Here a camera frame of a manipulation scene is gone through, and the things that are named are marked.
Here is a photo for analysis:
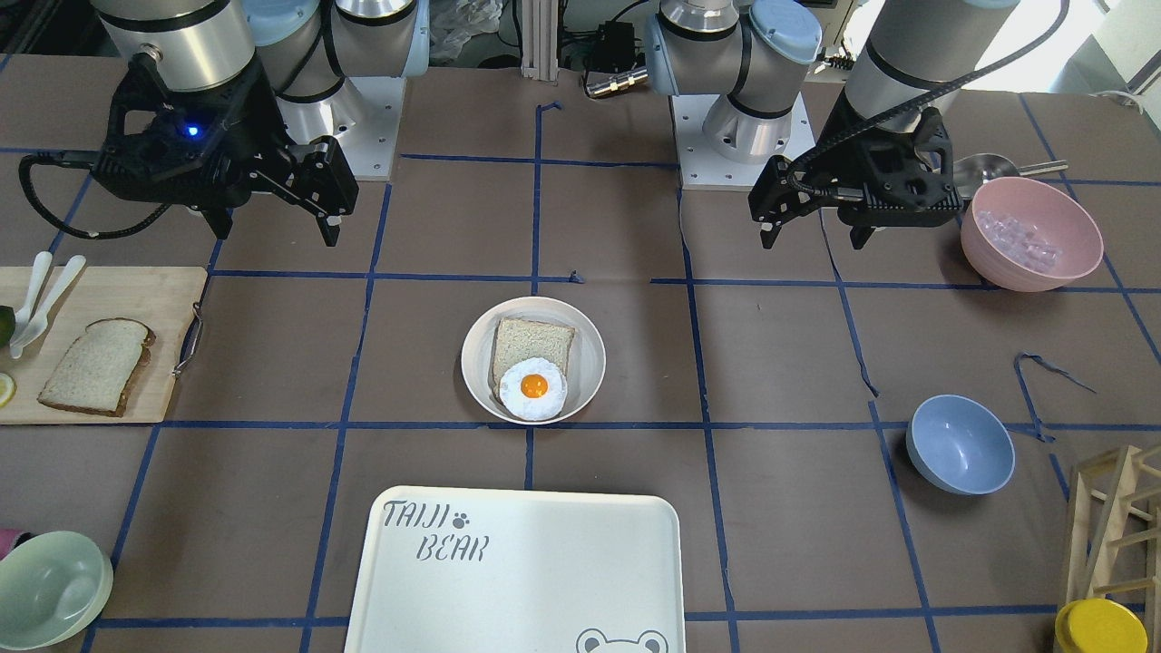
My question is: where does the wooden cutting board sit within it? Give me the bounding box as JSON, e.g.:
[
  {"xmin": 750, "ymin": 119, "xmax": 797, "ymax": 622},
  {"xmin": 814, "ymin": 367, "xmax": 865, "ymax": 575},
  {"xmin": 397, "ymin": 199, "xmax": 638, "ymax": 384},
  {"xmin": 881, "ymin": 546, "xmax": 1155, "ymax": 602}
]
[{"xmin": 1, "ymin": 266, "xmax": 207, "ymax": 425}]

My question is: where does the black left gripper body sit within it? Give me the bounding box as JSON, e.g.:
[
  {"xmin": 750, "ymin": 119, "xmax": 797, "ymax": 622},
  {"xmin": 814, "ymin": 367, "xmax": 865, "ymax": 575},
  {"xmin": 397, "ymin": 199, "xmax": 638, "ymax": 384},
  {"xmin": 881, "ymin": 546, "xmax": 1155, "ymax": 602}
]
[{"xmin": 821, "ymin": 107, "xmax": 962, "ymax": 228}]

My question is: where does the fried egg toy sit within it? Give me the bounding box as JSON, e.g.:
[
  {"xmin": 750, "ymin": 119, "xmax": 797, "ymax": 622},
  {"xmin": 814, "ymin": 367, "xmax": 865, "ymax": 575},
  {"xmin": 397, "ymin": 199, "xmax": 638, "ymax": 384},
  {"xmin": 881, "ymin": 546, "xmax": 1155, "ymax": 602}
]
[{"xmin": 498, "ymin": 358, "xmax": 568, "ymax": 422}]

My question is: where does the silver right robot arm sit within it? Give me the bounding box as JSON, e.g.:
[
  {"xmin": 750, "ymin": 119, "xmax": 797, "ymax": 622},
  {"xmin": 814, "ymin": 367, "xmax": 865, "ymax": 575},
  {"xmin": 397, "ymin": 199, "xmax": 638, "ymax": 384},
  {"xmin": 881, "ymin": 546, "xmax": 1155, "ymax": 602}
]
[{"xmin": 91, "ymin": 1, "xmax": 430, "ymax": 247}]

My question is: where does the cream bear tray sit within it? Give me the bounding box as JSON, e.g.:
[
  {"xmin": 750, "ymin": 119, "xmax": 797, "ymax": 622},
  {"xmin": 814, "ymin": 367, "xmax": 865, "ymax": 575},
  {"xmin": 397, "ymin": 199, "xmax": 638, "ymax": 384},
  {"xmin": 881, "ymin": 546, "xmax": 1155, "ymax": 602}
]
[{"xmin": 345, "ymin": 486, "xmax": 686, "ymax": 652}]

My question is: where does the cream round plate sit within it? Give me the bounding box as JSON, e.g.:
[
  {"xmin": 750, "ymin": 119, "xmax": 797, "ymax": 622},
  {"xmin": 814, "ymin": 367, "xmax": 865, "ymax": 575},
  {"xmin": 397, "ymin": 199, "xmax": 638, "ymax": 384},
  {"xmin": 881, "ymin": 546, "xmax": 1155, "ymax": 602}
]
[{"xmin": 460, "ymin": 297, "xmax": 607, "ymax": 425}]

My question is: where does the light green bowl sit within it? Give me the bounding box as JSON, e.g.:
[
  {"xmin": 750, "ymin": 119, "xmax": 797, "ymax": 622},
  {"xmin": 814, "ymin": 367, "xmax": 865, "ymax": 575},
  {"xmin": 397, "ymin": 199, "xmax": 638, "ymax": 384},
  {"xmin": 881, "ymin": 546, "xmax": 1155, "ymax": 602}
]
[{"xmin": 1, "ymin": 531, "xmax": 113, "ymax": 650}]

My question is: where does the white plastic spoon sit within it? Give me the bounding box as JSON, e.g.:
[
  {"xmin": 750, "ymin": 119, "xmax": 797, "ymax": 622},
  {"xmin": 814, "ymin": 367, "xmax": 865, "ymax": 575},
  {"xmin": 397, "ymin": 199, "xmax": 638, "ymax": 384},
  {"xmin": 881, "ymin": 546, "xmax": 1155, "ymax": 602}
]
[{"xmin": 27, "ymin": 254, "xmax": 87, "ymax": 347}]

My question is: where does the blue bowl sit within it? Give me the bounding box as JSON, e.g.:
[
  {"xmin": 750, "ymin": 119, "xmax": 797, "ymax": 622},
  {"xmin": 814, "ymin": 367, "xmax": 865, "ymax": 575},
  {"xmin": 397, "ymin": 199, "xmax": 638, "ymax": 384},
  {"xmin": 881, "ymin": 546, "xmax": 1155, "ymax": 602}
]
[{"xmin": 906, "ymin": 395, "xmax": 1016, "ymax": 496}]

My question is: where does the yellow cup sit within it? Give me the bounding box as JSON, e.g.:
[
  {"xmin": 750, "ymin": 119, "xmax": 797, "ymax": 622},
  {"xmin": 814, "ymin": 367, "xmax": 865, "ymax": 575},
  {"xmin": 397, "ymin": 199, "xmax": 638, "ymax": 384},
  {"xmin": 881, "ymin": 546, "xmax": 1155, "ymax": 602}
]
[{"xmin": 1054, "ymin": 598, "xmax": 1148, "ymax": 652}]

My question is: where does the bread slice on plate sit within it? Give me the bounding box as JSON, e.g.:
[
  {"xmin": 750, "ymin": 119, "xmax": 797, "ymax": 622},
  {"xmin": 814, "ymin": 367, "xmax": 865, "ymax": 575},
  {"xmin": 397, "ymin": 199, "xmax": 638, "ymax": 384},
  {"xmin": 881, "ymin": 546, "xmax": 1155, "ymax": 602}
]
[{"xmin": 491, "ymin": 316, "xmax": 577, "ymax": 394}]

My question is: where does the aluminium frame post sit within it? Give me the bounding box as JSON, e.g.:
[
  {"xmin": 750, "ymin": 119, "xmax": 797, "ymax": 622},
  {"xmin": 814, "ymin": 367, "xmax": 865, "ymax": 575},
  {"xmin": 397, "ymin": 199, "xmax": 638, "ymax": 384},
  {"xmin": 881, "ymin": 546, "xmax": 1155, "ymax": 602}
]
[{"xmin": 520, "ymin": 0, "xmax": 560, "ymax": 85}]

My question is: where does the pink bowl with ice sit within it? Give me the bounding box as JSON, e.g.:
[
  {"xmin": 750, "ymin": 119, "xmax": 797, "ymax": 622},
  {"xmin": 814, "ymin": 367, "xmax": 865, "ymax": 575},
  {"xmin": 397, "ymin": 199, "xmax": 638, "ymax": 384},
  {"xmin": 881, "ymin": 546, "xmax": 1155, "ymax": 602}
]
[{"xmin": 961, "ymin": 177, "xmax": 1106, "ymax": 292}]

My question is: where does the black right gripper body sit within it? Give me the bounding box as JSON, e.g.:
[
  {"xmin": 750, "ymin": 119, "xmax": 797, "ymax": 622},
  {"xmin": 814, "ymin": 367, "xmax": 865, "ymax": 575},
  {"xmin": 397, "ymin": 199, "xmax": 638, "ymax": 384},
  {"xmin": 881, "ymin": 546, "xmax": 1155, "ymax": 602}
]
[{"xmin": 93, "ymin": 53, "xmax": 289, "ymax": 239}]

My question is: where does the pink cup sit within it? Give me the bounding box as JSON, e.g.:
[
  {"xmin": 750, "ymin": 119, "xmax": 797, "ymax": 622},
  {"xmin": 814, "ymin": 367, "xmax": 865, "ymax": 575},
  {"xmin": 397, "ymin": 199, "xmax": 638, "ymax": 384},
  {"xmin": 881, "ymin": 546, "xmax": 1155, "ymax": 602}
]
[{"xmin": 0, "ymin": 528, "xmax": 34, "ymax": 560}]

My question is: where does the wooden dish rack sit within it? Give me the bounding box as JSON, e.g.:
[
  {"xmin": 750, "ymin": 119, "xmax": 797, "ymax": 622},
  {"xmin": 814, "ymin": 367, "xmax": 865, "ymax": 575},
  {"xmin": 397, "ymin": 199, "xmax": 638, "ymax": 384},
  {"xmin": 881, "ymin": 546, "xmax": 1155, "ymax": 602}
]
[{"xmin": 1057, "ymin": 445, "xmax": 1158, "ymax": 652}]

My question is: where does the green avocado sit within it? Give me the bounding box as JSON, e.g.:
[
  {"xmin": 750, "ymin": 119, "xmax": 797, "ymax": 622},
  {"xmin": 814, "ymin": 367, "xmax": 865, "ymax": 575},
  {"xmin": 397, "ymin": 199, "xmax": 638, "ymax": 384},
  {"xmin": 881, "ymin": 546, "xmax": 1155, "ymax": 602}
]
[{"xmin": 0, "ymin": 304, "xmax": 16, "ymax": 349}]

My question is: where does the bread slice with brown crust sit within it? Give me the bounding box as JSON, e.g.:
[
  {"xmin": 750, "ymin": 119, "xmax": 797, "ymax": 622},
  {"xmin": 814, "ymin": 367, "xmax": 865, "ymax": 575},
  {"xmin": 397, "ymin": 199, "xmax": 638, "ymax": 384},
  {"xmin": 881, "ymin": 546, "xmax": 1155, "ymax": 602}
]
[{"xmin": 37, "ymin": 317, "xmax": 156, "ymax": 417}]

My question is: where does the lemon slice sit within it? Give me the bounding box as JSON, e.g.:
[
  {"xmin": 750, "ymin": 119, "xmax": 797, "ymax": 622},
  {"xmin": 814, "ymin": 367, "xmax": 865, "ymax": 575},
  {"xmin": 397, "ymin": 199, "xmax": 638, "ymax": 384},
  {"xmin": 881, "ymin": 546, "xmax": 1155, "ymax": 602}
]
[{"xmin": 0, "ymin": 372, "xmax": 17, "ymax": 408}]

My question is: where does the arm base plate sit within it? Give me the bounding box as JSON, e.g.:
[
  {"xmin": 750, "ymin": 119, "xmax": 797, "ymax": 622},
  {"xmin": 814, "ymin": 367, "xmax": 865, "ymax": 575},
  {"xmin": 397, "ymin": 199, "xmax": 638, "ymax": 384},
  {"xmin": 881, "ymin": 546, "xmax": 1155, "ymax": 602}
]
[
  {"xmin": 277, "ymin": 77, "xmax": 408, "ymax": 181},
  {"xmin": 670, "ymin": 95, "xmax": 815, "ymax": 191}
]

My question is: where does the white plastic fork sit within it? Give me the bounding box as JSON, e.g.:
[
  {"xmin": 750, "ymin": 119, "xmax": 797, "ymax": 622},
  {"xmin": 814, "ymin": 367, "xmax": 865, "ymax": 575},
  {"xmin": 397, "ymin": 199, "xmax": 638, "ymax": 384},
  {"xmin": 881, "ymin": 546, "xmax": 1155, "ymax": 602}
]
[{"xmin": 8, "ymin": 251, "xmax": 53, "ymax": 359}]

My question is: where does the metal scoop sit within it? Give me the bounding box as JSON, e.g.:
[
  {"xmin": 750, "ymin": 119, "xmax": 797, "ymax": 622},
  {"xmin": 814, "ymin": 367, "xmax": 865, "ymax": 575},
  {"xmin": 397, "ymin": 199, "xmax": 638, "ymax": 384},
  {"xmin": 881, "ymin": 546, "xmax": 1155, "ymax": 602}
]
[{"xmin": 952, "ymin": 153, "xmax": 1069, "ymax": 201}]

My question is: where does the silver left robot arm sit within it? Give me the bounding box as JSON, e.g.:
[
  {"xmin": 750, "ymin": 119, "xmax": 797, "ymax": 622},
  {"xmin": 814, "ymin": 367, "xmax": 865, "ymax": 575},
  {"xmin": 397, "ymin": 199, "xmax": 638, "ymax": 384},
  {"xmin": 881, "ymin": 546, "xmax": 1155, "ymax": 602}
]
[{"xmin": 646, "ymin": 1, "xmax": 1015, "ymax": 249}]

